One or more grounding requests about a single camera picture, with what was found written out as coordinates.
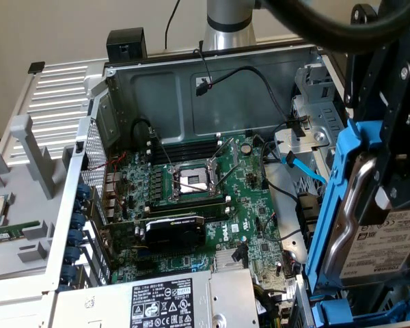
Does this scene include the blue disk carrier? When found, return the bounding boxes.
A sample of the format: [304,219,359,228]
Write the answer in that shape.
[310,296,409,328]

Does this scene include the black RAM slot pair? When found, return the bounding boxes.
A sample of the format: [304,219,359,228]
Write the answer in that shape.
[145,196,232,220]
[146,133,223,165]

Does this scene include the thin black hanging cable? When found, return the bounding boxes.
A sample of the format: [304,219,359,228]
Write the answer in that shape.
[164,0,182,49]

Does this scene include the small black camera box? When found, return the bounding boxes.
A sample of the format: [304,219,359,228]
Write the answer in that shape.
[106,27,148,63]

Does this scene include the silver finned heat sink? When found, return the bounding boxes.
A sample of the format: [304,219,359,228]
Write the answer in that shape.
[214,249,250,273]

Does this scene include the black power wire with connector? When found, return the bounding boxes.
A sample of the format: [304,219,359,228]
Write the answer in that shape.
[193,64,310,137]

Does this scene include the blue SATA wire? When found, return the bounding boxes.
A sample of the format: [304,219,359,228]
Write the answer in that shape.
[279,152,328,186]

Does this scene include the blue slot latch row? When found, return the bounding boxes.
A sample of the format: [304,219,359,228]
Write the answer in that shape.
[63,180,92,286]

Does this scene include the grey parts rack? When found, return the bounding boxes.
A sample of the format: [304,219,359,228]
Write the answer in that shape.
[0,114,74,283]

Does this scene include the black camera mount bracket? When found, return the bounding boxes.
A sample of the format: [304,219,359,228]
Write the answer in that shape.
[348,2,379,27]

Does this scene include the thin black and red wire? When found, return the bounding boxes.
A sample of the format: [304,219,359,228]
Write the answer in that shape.
[193,47,215,88]

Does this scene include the grey power supply unit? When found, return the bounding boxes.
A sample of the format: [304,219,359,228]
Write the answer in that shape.
[53,268,260,328]

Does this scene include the blue drive caddy brackets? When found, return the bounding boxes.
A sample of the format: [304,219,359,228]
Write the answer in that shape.
[292,273,410,328]

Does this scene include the CPU socket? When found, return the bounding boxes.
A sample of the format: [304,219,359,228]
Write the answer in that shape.
[167,160,226,202]

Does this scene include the thin black motherboard wire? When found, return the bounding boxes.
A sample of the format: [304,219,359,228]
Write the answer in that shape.
[261,212,302,244]

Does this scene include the thin metal locking lever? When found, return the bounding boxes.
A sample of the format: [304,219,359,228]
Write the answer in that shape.
[146,126,175,172]

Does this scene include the open grey PC case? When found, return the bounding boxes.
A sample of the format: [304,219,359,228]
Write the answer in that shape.
[0,36,410,328]

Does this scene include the braided power cable bundle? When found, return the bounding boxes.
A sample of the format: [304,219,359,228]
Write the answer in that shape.
[254,283,284,328]

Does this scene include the metal socket cover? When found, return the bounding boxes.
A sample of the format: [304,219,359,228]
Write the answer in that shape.
[210,136,240,192]

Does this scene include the black wire loop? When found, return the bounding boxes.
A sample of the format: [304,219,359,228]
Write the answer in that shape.
[131,118,158,148]

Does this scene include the green Dell motherboard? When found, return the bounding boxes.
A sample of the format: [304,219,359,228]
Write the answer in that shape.
[102,135,295,298]

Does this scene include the grey metal drive cage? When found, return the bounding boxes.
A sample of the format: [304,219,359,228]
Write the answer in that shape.
[273,54,350,185]

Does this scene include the green RAM stick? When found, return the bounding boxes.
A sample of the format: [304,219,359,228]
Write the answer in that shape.
[0,220,42,244]

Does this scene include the hard disk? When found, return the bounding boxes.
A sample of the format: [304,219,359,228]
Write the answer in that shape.
[303,118,410,300]

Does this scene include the black graphics card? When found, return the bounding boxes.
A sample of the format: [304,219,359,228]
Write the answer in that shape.
[102,213,208,254]

